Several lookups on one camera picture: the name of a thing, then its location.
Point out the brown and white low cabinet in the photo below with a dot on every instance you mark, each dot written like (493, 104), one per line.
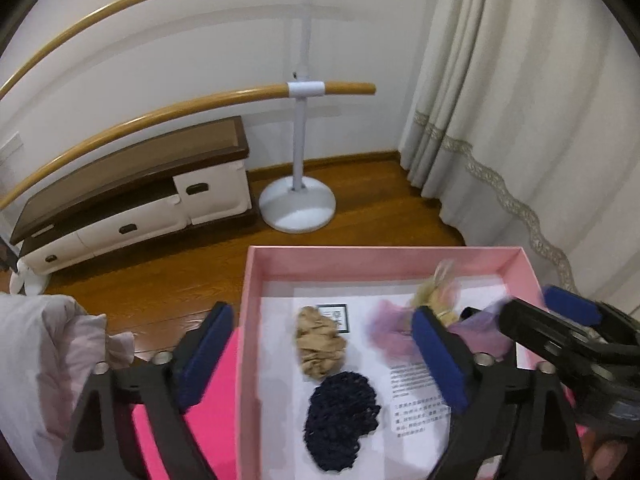
(130, 165)

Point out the cream curtain with lace trim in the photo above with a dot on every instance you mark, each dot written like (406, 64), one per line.
(525, 110)

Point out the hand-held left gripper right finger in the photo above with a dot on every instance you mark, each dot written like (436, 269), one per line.
(442, 367)

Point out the white barre stand wooden rails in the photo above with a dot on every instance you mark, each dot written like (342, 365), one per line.
(300, 135)

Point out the person's right hand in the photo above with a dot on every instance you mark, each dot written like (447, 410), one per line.
(607, 460)

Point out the pale pink cardboard box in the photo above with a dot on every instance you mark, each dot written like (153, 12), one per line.
(260, 340)

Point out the pink tulle scrunchie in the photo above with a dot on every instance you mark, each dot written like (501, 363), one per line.
(395, 330)

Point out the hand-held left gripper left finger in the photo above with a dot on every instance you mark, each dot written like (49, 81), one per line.
(207, 355)

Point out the dark navy knitted scrunchie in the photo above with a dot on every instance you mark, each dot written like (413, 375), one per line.
(340, 420)

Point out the hot pink box lid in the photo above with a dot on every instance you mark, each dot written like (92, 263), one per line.
(220, 430)

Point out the pale pink bedding cloth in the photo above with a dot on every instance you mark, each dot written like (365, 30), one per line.
(35, 360)

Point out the beige fabric scrunchie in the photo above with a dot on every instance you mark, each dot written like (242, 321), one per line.
(320, 345)

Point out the small black-framed label card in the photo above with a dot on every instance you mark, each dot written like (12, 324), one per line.
(341, 316)

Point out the white printed paper sheet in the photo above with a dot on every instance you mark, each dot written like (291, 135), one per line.
(400, 440)

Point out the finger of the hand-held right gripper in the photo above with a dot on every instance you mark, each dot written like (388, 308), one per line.
(532, 325)
(570, 304)

